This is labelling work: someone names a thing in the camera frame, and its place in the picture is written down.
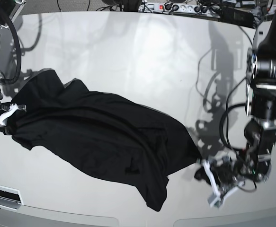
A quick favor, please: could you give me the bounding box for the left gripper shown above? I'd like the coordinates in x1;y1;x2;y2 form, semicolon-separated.
194;156;244;192

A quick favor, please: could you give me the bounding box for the black t-shirt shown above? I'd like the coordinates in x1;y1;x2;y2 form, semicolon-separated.
4;70;201;211

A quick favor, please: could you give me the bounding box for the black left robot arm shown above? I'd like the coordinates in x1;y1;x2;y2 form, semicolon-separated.
195;11;276;190

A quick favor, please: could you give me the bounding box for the white slotted table fixture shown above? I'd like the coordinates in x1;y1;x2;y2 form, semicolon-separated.
0;185;24;211

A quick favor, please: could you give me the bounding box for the black box behind table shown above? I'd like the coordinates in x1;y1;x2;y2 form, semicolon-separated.
220;7;254;28

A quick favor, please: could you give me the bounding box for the white power strip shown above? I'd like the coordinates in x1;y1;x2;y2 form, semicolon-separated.
138;1;222;17

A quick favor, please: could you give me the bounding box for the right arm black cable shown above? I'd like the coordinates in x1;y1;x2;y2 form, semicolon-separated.
0;14;22;85

